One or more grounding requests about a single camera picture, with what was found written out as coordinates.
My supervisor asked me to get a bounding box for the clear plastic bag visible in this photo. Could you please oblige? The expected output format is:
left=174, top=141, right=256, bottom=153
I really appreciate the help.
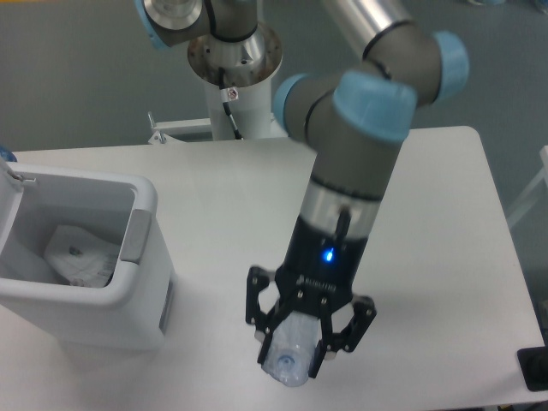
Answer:
left=44, top=225, right=120, bottom=288

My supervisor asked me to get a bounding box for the black device at table edge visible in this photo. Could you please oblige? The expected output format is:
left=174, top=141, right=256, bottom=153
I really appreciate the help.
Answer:
left=517, top=346, right=547, bottom=392

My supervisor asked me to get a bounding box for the crushed clear plastic bottle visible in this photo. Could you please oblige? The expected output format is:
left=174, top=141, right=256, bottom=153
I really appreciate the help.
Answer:
left=261, top=313, right=319, bottom=387

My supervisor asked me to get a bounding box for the white trash can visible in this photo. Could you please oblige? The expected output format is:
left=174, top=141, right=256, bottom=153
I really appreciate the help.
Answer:
left=1, top=161, right=176, bottom=350

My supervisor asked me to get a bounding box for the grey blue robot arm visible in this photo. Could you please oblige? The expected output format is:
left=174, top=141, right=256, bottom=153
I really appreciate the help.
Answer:
left=136, top=1, right=469, bottom=387

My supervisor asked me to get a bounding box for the white frame at right edge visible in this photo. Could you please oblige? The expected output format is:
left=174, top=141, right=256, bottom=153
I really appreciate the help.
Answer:
left=506, top=146, right=547, bottom=229

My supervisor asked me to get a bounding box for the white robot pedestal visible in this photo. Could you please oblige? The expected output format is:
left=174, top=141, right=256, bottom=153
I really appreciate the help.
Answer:
left=148, top=79, right=288, bottom=145

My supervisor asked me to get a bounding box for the blue object at left edge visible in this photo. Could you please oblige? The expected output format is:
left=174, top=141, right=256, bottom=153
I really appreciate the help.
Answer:
left=0, top=146, right=17, bottom=162

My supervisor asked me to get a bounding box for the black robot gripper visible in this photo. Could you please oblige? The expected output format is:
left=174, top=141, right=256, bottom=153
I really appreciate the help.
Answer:
left=245, top=213, right=378, bottom=380

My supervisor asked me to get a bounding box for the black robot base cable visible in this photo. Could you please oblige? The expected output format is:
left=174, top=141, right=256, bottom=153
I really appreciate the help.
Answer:
left=218, top=66, right=245, bottom=141

